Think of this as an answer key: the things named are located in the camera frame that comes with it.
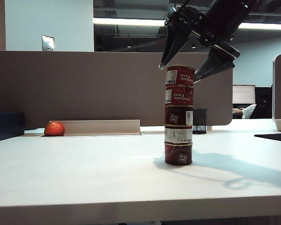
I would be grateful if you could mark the red tomato paste can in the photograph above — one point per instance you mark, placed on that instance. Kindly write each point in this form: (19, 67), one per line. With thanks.
(181, 75)
(181, 96)
(178, 135)
(175, 154)
(178, 116)

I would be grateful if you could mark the metal wall switch plate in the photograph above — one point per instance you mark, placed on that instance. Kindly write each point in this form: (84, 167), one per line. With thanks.
(47, 43)

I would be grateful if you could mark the dark blue box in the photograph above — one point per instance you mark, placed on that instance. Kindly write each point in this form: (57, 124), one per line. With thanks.
(5, 126)

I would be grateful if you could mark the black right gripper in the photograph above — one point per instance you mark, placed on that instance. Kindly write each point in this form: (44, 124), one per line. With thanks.
(220, 21)

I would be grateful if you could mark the black desk mat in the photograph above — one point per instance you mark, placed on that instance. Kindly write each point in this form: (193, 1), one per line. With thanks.
(275, 137)

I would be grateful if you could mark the person in white shirt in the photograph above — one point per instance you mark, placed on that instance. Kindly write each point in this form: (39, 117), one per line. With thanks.
(248, 111)

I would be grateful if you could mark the black mesh pen holder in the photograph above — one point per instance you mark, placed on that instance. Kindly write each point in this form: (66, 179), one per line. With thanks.
(200, 120)

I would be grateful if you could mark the white computer monitor screen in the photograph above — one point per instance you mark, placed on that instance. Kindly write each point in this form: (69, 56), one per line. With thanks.
(243, 94)

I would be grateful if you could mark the long ceiling light strip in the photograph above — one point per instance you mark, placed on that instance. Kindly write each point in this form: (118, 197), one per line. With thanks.
(128, 21)

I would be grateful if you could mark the wide brown desk divider panel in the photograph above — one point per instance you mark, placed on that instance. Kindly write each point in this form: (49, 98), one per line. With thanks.
(84, 89)

